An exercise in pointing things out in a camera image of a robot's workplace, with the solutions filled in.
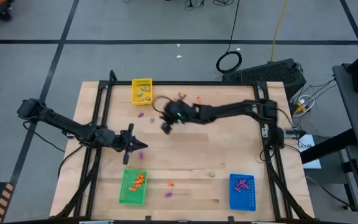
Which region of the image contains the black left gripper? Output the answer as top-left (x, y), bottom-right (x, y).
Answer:
top-left (99, 123), bottom-right (149, 166)

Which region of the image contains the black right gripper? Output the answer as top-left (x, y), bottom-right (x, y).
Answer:
top-left (161, 91), bottom-right (196, 134)

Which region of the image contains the blue plastic basket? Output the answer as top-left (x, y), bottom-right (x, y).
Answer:
top-left (229, 173), bottom-right (257, 212)

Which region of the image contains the yellow plastic basket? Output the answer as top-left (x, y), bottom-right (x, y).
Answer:
top-left (131, 78), bottom-right (154, 106)

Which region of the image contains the green plastic basket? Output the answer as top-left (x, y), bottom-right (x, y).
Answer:
top-left (119, 169), bottom-right (148, 207)

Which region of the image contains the black computer tower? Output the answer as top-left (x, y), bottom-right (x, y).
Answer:
top-left (221, 58), bottom-right (307, 100)

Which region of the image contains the yellow power plug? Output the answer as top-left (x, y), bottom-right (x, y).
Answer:
top-left (293, 102), bottom-right (306, 115)

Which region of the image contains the white paper sheet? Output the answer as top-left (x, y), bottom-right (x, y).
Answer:
top-left (296, 134), bottom-right (322, 169)

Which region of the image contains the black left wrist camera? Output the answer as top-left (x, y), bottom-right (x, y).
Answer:
top-left (116, 134), bottom-right (127, 151)

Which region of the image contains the black coiled cable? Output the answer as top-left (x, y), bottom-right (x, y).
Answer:
top-left (215, 0), bottom-right (243, 74)

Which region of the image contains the black cable bundle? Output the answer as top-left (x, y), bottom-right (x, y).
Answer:
top-left (183, 0), bottom-right (236, 7)

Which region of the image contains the yellow cable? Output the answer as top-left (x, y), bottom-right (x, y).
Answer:
top-left (269, 0), bottom-right (289, 62)

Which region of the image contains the black floor cable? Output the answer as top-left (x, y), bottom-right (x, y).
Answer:
top-left (305, 176), bottom-right (358, 220)

